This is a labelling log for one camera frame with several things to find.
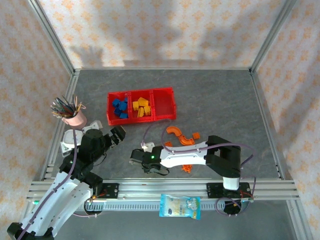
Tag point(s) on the curved yellow lego piece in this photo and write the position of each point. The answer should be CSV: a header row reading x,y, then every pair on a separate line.
x,y
140,112

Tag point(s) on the large yellow lego brick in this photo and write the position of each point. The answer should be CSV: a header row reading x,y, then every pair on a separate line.
x,y
143,101

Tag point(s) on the small orange lego brick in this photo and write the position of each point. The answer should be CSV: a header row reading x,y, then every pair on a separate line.
x,y
196,135

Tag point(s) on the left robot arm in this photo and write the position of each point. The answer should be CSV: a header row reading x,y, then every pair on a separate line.
x,y
62,200

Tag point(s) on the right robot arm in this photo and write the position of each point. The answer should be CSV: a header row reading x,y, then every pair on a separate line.
x,y
185,156

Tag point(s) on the red plastic bin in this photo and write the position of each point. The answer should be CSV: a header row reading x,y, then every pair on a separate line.
x,y
163,102
117,121
141,120

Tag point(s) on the white square clock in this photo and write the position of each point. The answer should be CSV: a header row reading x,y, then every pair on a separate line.
x,y
69,138

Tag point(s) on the card with letter A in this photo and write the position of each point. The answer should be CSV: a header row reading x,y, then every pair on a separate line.
x,y
65,149

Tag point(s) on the pink cup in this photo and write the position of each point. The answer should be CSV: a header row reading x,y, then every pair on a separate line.
x,y
76,121

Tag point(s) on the pink clip pen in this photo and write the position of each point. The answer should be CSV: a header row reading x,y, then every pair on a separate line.
x,y
82,107

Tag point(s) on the yellow pencil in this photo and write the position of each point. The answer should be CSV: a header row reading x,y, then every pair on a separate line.
x,y
79,106

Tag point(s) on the beige pen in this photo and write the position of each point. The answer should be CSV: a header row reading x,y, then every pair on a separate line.
x,y
75,100

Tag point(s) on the blue snack packet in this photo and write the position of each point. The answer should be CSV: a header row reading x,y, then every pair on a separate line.
x,y
180,206

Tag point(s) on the teal pen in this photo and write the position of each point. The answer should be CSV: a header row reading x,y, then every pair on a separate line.
x,y
61,100

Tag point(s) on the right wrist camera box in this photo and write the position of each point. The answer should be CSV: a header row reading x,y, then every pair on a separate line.
x,y
147,147

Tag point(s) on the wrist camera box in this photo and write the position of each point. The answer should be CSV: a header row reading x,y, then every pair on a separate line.
x,y
147,147
93,126

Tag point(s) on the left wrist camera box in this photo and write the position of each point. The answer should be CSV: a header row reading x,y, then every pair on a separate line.
x,y
93,126

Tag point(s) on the wide aluminium rail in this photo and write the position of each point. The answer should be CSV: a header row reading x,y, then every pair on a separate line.
x,y
162,190

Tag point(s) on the aluminium side rail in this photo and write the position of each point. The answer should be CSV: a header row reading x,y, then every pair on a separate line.
x,y
71,85
260,100

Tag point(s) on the aluminium frame post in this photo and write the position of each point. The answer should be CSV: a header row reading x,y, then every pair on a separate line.
x,y
271,37
53,37

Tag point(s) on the aluminium frame leg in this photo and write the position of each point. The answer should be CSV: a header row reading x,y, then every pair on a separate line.
x,y
300,220

